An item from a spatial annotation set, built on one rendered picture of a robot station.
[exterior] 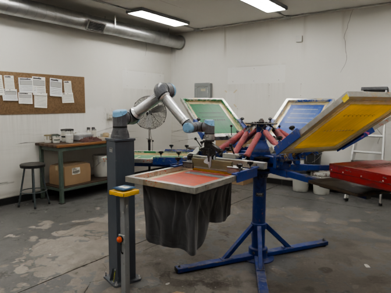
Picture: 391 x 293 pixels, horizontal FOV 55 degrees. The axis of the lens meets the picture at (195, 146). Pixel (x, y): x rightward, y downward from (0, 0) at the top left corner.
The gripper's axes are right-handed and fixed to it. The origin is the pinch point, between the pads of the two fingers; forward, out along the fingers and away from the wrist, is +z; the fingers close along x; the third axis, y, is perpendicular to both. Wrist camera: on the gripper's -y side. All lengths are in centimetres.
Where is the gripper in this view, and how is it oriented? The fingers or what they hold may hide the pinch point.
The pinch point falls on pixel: (212, 165)
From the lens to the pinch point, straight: 284.8
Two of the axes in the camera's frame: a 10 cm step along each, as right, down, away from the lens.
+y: -8.1, -0.6, 5.9
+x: -5.9, 0.9, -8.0
